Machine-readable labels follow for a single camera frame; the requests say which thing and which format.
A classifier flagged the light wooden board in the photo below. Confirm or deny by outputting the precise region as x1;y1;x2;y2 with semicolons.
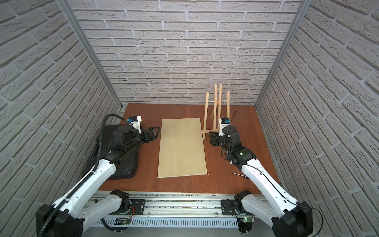
158;118;207;178

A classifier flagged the small wooden easel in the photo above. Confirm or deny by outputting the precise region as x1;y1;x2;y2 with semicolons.
201;84;231;140

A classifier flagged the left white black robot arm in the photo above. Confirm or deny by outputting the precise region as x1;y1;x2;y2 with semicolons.
36;124;160;237

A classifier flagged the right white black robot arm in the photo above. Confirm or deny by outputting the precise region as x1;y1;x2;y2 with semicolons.
209;126;313;237

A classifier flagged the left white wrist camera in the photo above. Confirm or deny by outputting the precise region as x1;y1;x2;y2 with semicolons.
127;116;142;133

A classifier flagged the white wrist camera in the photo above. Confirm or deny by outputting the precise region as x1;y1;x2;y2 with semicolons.
219;117;230;137
127;116;142;133

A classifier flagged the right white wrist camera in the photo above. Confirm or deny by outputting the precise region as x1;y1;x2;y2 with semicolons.
219;117;230;137

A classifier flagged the black handled screwdriver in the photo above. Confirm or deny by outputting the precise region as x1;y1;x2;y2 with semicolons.
230;172;249;179

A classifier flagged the left black corrugated cable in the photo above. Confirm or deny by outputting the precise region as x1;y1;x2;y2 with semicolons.
37;114;131;237

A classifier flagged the right thin black cable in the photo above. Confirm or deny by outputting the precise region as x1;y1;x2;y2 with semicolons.
220;110;324;237

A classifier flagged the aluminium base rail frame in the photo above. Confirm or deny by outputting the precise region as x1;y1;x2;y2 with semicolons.
79;189;300;237

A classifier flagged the left aluminium corner post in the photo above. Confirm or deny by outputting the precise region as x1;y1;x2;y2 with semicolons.
56;0;122;110

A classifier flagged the aluminium corner post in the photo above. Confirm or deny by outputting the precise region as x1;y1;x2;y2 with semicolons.
254;0;312;108
56;0;122;110

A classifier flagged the right aluminium corner post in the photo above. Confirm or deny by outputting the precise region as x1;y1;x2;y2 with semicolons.
254;0;312;108

